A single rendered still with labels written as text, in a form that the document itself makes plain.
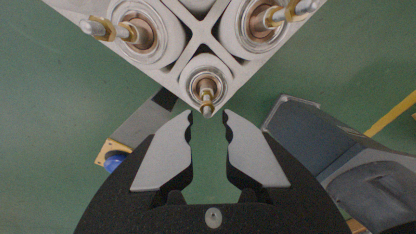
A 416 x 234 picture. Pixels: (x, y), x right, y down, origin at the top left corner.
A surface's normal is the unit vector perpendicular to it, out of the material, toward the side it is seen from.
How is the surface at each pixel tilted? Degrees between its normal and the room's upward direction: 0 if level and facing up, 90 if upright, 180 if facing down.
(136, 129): 90
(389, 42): 0
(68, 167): 0
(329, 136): 90
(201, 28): 0
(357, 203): 72
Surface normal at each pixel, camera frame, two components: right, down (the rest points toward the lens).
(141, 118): 0.65, -0.66
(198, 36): 0.03, 0.52
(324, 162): -0.97, -0.20
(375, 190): -0.73, -0.35
